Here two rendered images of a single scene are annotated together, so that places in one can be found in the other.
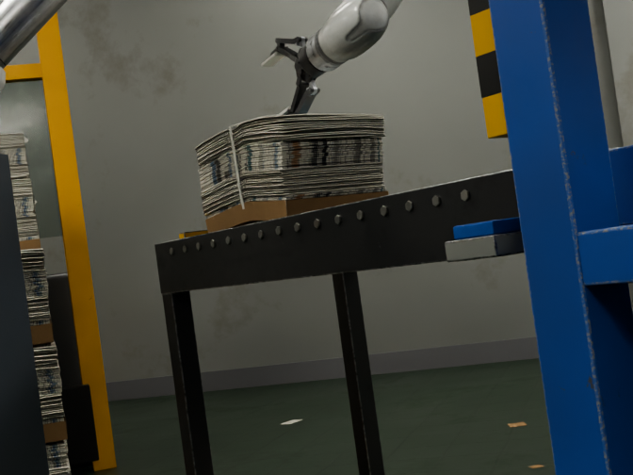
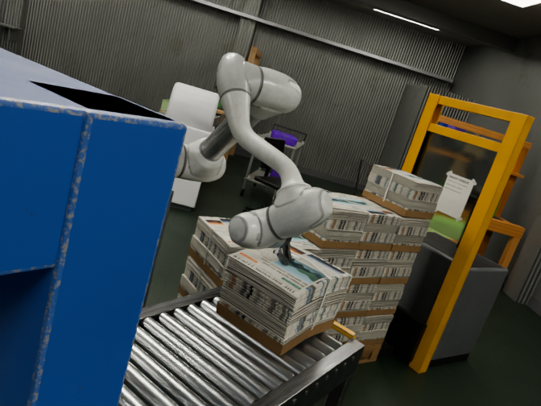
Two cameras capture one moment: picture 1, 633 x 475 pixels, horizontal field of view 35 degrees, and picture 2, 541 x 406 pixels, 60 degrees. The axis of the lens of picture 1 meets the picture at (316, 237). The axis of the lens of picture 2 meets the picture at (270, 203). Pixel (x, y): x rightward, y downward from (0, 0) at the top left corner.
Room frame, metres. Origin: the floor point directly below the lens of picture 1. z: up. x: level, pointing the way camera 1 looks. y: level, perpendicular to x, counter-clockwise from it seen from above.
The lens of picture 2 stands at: (1.64, -1.34, 1.59)
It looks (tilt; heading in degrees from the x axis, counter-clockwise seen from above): 14 degrees down; 68
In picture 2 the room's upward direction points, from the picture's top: 17 degrees clockwise
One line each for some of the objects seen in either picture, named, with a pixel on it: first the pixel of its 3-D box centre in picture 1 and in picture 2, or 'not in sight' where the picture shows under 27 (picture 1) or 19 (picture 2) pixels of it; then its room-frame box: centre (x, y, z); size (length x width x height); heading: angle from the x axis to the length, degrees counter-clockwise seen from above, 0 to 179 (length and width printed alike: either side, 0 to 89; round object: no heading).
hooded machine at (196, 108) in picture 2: not in sight; (183, 145); (2.59, 3.95, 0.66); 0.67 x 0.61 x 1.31; 75
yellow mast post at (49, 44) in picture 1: (74, 239); (467, 250); (4.04, 0.97, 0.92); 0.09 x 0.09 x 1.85; 16
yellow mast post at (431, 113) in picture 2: not in sight; (394, 213); (3.86, 1.61, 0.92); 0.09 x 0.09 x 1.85; 16
